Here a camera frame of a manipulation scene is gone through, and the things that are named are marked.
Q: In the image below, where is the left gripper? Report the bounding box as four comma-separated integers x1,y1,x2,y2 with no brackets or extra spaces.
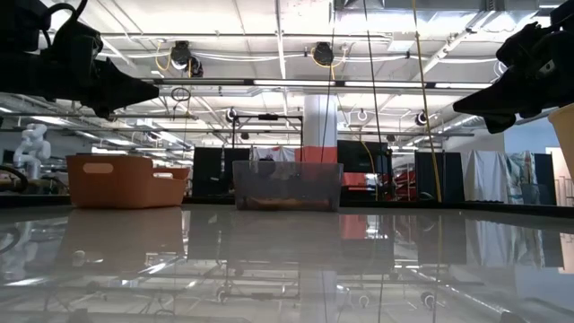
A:
41,20,161,121

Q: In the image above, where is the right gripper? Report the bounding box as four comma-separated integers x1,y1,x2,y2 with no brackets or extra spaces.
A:
452,21,574,135

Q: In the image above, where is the grey translucent plastic basket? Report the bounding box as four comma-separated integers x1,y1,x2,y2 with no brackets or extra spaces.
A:
231,161,344,213

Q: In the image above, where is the patterned hanging cloth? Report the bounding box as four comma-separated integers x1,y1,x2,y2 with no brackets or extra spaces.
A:
505,151,535,205

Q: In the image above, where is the white hanging cloth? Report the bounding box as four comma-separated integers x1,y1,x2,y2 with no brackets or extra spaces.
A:
461,150,510,203

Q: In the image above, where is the black upright panel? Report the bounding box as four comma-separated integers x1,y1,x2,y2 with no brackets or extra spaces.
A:
222,147,251,198
414,151,464,203
192,147,223,198

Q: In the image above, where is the orange plastic basket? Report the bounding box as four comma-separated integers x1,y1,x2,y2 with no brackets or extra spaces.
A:
65,154,191,210

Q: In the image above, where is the white robot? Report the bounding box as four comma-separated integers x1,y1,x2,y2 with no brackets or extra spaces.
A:
12,123,53,180

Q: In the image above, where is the black monitor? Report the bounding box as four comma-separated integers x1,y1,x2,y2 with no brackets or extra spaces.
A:
336,139,389,174

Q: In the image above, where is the white printed cloth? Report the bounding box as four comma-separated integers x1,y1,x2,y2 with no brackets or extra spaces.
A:
251,146,296,164

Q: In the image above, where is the white pillar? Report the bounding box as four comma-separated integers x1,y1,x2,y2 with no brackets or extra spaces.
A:
303,93,338,149

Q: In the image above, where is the red-orange panel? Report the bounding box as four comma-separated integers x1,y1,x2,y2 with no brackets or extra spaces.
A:
294,145,338,164

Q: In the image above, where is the yellow hanging cable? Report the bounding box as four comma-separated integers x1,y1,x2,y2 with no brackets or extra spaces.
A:
411,0,443,204

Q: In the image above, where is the black ceiling cable reel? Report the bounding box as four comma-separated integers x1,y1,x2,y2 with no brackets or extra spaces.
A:
312,41,335,67
169,39,205,78

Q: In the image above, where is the black hanging cable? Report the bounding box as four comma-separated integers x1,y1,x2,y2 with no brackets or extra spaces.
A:
361,0,383,144
321,0,337,152

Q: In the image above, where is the black frame stand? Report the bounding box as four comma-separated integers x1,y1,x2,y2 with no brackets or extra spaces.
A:
230,114,305,149

